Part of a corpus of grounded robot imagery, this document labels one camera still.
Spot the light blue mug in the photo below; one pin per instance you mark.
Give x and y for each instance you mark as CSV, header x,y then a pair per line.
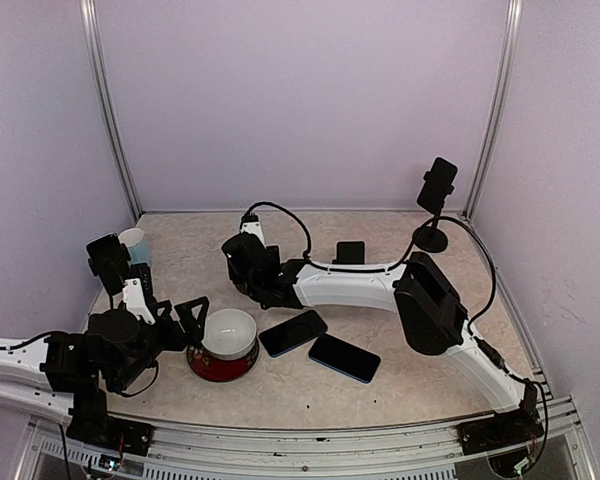
x,y
137,244

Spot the aluminium frame post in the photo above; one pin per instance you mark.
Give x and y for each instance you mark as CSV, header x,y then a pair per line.
x,y
98,66
496,111

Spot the black folding phone stand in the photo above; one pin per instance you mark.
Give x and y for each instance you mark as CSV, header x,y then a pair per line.
x,y
350,253

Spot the right aluminium frame post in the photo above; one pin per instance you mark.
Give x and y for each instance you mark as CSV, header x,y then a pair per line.
x,y
496,111

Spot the blue-edged black smartphone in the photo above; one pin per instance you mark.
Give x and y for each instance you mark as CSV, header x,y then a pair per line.
x,y
345,358

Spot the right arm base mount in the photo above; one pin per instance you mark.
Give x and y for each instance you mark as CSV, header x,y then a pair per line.
x,y
528,420

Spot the white ceramic bowl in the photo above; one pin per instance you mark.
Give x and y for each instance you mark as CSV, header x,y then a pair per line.
x,y
229,334

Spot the silver-edged black smartphone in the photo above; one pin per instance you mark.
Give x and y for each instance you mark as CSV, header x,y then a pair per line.
x,y
107,260

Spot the left aluminium frame post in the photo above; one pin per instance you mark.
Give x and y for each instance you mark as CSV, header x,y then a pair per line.
x,y
98,66

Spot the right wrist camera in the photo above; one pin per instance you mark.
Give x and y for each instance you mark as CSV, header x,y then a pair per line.
x,y
250,224

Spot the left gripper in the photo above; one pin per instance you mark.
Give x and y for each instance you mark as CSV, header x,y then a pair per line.
x,y
192,333

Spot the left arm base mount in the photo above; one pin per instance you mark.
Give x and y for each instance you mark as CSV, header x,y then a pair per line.
x,y
91,424

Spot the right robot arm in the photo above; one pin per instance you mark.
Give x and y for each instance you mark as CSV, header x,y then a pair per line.
x,y
434,321

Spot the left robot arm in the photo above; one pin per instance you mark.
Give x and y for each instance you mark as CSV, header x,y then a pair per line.
x,y
70,375

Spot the red floral plate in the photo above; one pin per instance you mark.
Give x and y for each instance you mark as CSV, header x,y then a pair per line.
x,y
213,369

